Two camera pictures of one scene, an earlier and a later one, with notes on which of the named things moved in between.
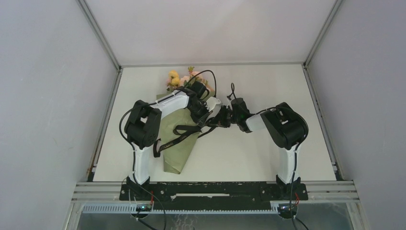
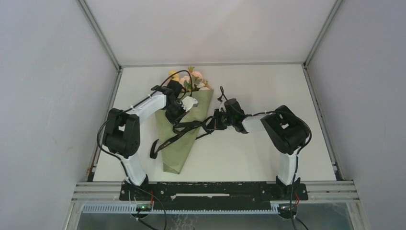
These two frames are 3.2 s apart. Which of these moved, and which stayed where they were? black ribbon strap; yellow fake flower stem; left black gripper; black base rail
Moved: left black gripper
Stayed: black ribbon strap; black base rail; yellow fake flower stem
